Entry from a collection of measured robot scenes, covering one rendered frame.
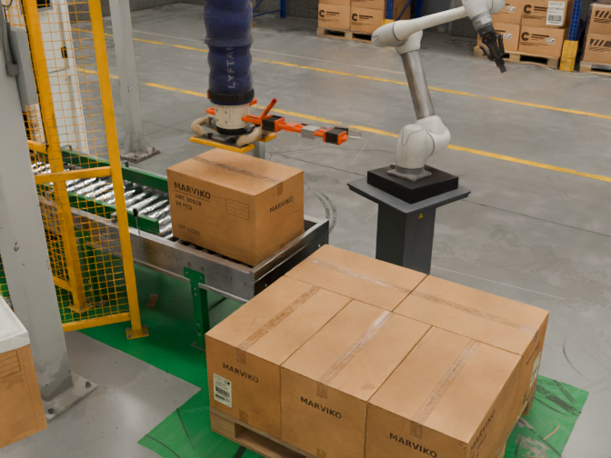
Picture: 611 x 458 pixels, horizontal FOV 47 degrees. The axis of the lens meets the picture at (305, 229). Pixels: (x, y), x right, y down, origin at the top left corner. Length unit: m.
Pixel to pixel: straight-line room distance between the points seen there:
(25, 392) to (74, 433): 1.06
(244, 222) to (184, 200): 0.41
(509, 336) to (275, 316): 1.02
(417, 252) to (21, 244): 2.12
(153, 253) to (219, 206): 0.50
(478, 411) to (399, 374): 0.34
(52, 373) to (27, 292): 0.48
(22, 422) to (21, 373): 0.19
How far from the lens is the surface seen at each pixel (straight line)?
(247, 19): 3.42
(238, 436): 3.35
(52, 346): 3.60
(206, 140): 3.58
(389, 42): 3.91
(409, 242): 3.99
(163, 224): 4.09
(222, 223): 3.58
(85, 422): 3.60
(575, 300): 4.60
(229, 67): 3.43
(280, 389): 2.97
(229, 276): 3.51
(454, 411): 2.73
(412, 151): 3.84
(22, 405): 2.55
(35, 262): 3.37
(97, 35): 3.45
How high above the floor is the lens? 2.31
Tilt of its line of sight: 27 degrees down
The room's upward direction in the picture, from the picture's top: straight up
